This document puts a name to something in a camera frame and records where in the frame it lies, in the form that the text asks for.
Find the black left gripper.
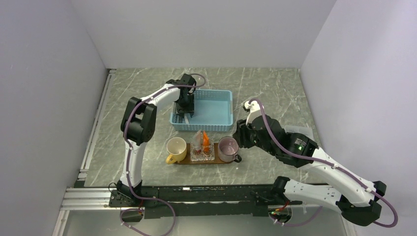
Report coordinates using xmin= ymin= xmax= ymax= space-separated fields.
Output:
xmin=177 ymin=94 xmax=195 ymax=118

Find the mauve ceramic mug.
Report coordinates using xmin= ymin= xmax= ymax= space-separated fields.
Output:
xmin=217 ymin=137 xmax=242 ymax=163

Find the yellow ceramic mug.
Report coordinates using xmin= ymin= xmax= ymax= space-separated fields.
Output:
xmin=165 ymin=137 xmax=187 ymax=164

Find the brown oval wooden tray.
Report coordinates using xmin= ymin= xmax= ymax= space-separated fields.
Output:
xmin=176 ymin=143 xmax=233 ymax=165

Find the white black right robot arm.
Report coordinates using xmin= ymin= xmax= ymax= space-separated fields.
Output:
xmin=233 ymin=116 xmax=387 ymax=226

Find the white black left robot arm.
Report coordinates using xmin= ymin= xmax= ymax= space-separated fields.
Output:
xmin=116 ymin=73 xmax=199 ymax=207

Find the light blue plastic basket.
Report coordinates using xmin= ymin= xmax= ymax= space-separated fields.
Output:
xmin=170 ymin=89 xmax=234 ymax=132

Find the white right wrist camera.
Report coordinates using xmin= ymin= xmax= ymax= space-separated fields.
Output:
xmin=243 ymin=101 xmax=263 ymax=126

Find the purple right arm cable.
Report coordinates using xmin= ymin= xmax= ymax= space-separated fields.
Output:
xmin=248 ymin=97 xmax=399 ymax=228

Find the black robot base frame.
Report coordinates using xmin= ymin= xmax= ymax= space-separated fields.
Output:
xmin=109 ymin=184 xmax=301 ymax=219

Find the aluminium extrusion frame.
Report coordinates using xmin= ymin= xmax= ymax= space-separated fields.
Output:
xmin=60 ymin=169 xmax=111 ymax=211

